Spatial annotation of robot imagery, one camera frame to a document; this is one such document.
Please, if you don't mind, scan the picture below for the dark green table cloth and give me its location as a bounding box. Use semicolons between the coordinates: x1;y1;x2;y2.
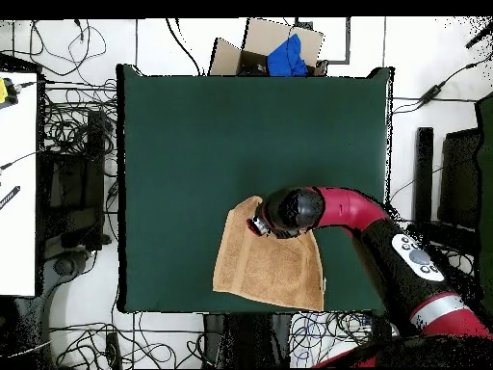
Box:
116;63;395;314

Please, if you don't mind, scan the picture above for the black rod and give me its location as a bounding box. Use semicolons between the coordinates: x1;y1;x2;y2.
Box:
464;18;493;49

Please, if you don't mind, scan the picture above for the black round pedestal foot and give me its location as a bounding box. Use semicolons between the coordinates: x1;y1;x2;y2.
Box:
51;250;91;278

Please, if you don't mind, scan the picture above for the white desk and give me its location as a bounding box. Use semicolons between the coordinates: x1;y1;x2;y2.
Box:
0;70;39;298

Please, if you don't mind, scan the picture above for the blue cloth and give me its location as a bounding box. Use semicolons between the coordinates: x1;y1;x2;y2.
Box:
266;33;309;77

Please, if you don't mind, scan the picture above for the black flat bar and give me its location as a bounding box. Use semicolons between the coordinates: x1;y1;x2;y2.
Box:
0;185;21;211

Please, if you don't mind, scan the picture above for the green draped cloth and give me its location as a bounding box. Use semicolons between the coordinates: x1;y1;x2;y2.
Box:
473;91;493;309

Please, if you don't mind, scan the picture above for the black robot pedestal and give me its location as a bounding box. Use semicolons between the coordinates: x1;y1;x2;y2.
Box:
202;311;295;369

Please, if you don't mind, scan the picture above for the black power strip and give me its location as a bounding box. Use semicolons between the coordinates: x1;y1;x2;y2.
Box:
105;331;122;369
370;307;393;340

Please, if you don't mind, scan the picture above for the brown cardboard box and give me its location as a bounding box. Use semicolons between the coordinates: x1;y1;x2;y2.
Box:
207;16;328;77

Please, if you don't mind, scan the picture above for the black looped cable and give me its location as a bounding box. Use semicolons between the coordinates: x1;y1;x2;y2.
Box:
11;18;108;78

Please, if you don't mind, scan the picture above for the black and blue cable tangle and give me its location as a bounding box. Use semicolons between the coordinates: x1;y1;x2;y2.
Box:
288;310;375;368

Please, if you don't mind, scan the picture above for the yellow and black tool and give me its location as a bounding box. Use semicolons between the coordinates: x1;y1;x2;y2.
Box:
0;76;20;110

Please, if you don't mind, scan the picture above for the black equipment stand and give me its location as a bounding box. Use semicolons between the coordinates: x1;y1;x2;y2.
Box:
38;109;109;251

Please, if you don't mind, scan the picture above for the black power adapter with cable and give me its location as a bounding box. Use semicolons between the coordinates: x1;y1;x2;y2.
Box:
391;53;493;115

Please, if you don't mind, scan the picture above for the black long beam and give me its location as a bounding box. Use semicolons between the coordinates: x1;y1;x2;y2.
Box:
412;126;435;226

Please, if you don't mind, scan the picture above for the tan terry towel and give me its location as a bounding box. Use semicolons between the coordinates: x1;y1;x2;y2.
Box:
212;195;326;312

